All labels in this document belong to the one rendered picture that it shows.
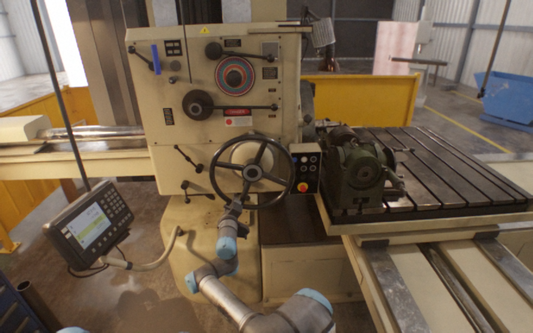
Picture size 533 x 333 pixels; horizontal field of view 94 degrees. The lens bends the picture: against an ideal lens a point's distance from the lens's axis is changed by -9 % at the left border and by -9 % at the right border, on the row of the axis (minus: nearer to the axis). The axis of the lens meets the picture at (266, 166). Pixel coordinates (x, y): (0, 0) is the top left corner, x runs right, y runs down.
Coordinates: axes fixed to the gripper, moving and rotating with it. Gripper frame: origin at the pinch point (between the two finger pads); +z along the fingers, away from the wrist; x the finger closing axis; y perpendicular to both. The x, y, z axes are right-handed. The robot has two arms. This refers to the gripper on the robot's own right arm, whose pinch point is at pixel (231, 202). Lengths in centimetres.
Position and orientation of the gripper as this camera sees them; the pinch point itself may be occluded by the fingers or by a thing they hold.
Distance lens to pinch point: 126.6
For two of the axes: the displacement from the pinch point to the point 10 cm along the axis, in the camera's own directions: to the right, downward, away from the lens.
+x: -5.7, 7.3, 3.7
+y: -8.2, -4.9, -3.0
